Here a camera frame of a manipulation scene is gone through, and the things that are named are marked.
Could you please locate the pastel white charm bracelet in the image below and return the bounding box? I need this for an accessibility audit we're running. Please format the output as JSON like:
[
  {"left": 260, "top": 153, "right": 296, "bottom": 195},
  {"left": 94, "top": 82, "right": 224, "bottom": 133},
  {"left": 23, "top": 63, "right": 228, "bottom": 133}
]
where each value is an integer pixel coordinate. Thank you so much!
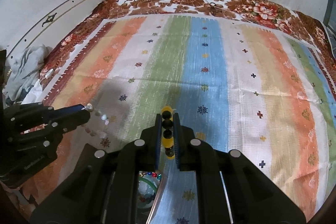
[{"left": 81, "top": 103, "right": 109, "bottom": 139}]

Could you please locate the multicolour glass bead bracelet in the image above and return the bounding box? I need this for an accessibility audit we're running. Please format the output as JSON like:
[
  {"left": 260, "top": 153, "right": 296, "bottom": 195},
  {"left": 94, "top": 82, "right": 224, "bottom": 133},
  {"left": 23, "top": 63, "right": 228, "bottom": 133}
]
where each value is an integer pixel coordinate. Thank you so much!
[{"left": 139, "top": 170, "right": 162, "bottom": 180}]

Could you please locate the silver metal tin box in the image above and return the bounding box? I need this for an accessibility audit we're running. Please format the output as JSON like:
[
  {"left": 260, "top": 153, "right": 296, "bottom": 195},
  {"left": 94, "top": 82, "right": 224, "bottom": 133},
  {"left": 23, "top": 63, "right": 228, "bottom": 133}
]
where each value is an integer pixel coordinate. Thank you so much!
[{"left": 135, "top": 171, "right": 165, "bottom": 223}]

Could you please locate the small white oval object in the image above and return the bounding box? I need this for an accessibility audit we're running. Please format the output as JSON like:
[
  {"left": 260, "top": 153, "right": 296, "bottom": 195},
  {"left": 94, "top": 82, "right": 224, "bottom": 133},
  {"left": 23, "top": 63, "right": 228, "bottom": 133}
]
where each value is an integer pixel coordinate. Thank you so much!
[{"left": 45, "top": 69, "right": 54, "bottom": 79}]

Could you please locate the green jade bangle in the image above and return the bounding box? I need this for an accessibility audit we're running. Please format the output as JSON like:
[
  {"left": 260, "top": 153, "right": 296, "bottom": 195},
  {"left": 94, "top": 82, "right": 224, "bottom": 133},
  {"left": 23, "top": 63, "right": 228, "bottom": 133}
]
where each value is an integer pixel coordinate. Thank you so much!
[{"left": 138, "top": 177, "right": 158, "bottom": 203}]

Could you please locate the floral red bedsheet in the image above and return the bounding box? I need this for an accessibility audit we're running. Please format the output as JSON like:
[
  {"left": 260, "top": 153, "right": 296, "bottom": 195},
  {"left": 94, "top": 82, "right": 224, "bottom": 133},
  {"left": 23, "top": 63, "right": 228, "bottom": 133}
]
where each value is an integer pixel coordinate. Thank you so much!
[{"left": 23, "top": 0, "right": 336, "bottom": 214}]

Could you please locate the white bed headboard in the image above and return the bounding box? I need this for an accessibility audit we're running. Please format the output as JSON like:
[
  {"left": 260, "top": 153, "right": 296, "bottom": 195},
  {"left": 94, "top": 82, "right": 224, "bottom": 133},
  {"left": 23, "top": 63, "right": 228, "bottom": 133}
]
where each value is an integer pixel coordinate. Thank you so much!
[{"left": 4, "top": 0, "right": 103, "bottom": 64}]

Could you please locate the grey crumpled cloth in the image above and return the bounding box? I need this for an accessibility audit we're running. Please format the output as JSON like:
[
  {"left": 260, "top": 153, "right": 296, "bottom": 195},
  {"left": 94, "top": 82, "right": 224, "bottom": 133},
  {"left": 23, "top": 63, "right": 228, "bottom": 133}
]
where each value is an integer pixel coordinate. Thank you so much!
[{"left": 3, "top": 44, "right": 49, "bottom": 106}]

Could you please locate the yellow and dark bead bracelet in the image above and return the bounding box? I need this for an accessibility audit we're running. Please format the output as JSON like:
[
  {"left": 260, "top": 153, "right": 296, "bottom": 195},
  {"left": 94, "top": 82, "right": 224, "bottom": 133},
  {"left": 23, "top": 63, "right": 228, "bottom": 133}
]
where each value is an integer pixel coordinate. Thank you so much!
[{"left": 160, "top": 105, "right": 176, "bottom": 160}]

